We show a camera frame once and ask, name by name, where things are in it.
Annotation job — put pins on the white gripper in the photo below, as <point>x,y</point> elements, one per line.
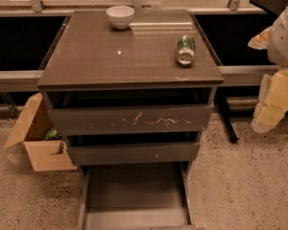
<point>284,39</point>

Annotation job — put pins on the green soda can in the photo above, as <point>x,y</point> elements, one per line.
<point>185,50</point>

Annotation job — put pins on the middle grey drawer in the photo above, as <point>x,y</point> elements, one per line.
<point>109,149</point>

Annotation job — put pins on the grey drawer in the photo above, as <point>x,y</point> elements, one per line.
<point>150,196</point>
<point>109,149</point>
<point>130,111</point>

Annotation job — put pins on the top grey drawer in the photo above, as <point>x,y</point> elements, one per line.
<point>130,111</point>

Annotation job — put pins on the bottom grey drawer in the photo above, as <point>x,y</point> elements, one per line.
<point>150,196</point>

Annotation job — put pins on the white ceramic bowl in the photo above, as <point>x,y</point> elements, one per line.
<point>120,16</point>

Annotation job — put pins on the green item in box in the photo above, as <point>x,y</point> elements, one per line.
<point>51,134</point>

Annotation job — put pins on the cardboard box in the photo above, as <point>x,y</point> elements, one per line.
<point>30,130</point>

